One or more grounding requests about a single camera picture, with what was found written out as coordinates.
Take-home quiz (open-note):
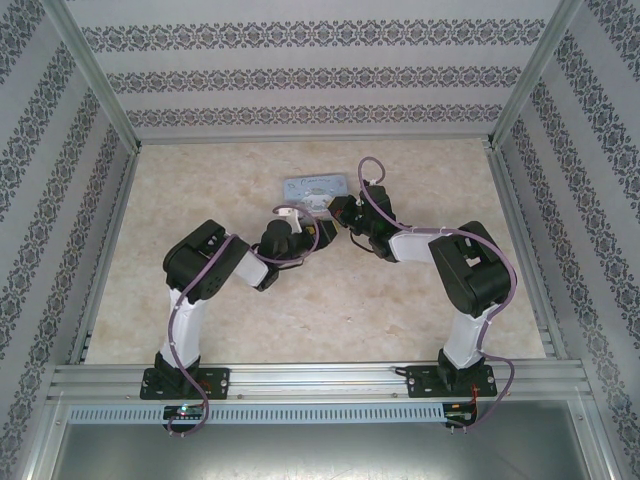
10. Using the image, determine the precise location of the blue pink cartoon tin box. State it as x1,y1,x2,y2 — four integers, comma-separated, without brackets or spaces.
279,172,352,222

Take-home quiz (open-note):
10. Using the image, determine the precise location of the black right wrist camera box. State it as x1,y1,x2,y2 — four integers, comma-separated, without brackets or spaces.
349,197,374,235

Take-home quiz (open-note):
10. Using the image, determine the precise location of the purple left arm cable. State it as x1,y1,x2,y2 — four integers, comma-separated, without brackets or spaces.
166,204,321,439

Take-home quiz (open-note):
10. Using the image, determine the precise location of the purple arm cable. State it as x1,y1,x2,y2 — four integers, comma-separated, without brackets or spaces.
166,204,321,439
355,157,519,432

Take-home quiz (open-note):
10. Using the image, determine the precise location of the aluminium front mounting rail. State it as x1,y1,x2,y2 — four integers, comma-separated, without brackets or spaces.
47,363,594,402

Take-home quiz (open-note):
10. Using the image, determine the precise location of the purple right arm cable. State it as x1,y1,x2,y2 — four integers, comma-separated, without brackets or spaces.
355,157,519,432

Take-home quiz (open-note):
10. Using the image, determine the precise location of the aluminium frame side rail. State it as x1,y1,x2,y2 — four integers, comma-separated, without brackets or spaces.
73,147,142,366
485,145,567,360

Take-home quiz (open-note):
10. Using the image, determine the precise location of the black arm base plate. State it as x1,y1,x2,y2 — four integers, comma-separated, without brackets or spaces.
404,364,499,400
141,367,232,403

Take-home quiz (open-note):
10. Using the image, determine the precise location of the grey slotted cable duct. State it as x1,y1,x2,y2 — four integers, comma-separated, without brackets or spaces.
67,403,447,423

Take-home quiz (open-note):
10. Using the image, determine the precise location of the aluminium frame corner post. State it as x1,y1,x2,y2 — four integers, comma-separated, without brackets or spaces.
485,0,585,150
37,0,145,152

